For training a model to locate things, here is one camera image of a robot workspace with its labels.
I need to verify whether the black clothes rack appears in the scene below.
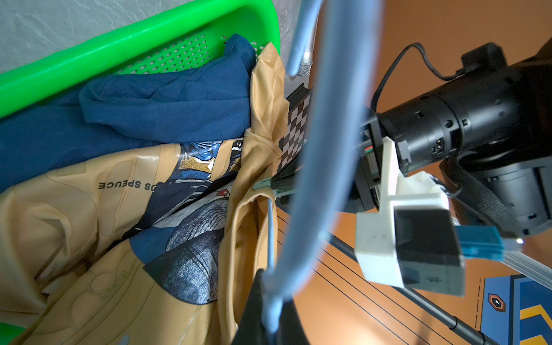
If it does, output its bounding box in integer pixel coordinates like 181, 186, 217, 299
326, 232, 498, 345

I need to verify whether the white wire hanger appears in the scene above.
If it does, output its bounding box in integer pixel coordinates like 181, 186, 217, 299
262, 0, 384, 335

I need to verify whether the black white checkerboard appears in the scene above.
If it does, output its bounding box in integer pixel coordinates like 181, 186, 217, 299
277, 83, 311, 172

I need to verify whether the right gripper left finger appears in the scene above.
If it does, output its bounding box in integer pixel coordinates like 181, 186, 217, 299
231, 269, 269, 345

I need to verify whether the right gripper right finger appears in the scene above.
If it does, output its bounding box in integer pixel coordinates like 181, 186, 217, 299
280, 300, 310, 345

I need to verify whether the yellow printed t-shirt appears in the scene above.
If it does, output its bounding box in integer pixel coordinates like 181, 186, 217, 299
0, 42, 290, 345

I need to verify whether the silver metal cylinder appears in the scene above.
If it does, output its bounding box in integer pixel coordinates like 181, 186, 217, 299
298, 21, 318, 77

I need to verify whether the green plastic basket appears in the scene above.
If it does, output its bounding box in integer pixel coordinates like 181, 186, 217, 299
0, 0, 281, 345

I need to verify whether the navy blue t-shirt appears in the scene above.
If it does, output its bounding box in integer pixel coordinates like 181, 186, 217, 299
1, 35, 256, 189

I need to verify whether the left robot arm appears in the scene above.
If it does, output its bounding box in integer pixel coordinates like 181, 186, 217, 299
343, 43, 551, 238

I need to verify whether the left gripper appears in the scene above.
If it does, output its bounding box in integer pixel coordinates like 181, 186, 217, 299
269, 109, 383, 214

